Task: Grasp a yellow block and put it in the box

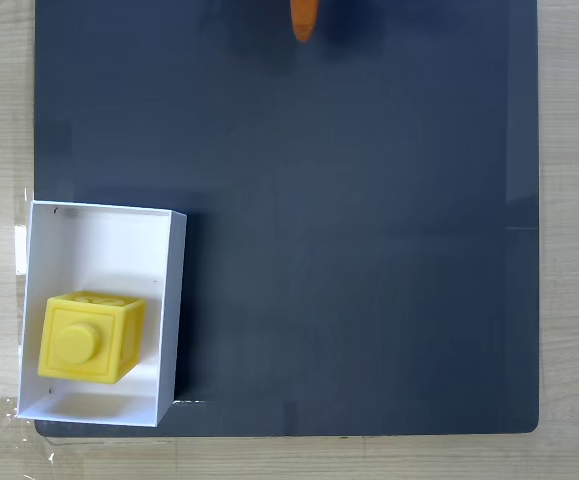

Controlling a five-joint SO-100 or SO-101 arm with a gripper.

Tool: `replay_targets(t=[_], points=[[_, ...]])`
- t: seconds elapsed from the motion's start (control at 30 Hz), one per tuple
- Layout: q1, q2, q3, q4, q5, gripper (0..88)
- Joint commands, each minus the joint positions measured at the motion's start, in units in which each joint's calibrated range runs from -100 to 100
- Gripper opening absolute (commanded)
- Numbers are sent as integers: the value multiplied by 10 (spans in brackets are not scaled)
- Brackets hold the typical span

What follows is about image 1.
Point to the yellow toy block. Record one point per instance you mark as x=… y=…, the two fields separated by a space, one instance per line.
x=79 y=340

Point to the dark grey textured mat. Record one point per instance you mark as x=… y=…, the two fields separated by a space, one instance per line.
x=344 y=225

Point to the white open cardboard box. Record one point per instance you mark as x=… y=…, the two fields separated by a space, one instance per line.
x=109 y=250

